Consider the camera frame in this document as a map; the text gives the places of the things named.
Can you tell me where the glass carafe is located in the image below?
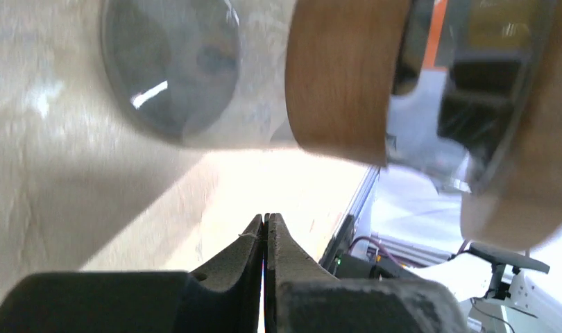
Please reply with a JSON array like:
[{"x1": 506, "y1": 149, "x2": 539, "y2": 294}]
[{"x1": 99, "y1": 0, "x2": 296, "y2": 151}]

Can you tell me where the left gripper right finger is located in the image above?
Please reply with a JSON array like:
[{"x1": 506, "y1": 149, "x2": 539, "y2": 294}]
[{"x1": 264, "y1": 214, "x2": 468, "y2": 332}]

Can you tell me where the clear glass dripper cone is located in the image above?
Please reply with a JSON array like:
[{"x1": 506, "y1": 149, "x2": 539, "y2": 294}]
[{"x1": 386, "y1": 1, "x2": 557, "y2": 194}]

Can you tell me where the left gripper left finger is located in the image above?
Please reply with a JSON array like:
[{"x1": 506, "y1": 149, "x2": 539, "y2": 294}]
[{"x1": 0, "y1": 215, "x2": 264, "y2": 332}]

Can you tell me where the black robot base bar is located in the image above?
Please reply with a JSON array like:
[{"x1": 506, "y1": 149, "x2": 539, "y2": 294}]
[{"x1": 318, "y1": 214, "x2": 419, "y2": 280}]

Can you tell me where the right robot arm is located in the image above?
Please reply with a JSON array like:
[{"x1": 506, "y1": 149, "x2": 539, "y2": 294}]
[{"x1": 409, "y1": 242, "x2": 562, "y2": 332}]

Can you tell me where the dark brown wooden ring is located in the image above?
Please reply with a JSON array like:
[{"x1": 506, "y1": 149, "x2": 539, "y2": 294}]
[{"x1": 284, "y1": 0, "x2": 562, "y2": 253}]

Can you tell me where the aluminium frame rail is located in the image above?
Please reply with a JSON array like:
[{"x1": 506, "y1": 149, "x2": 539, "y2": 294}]
[{"x1": 349, "y1": 167, "x2": 463, "y2": 266}]

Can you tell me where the base right purple cable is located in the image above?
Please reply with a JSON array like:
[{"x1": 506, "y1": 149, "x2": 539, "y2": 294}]
[{"x1": 347, "y1": 235, "x2": 402, "y2": 265}]

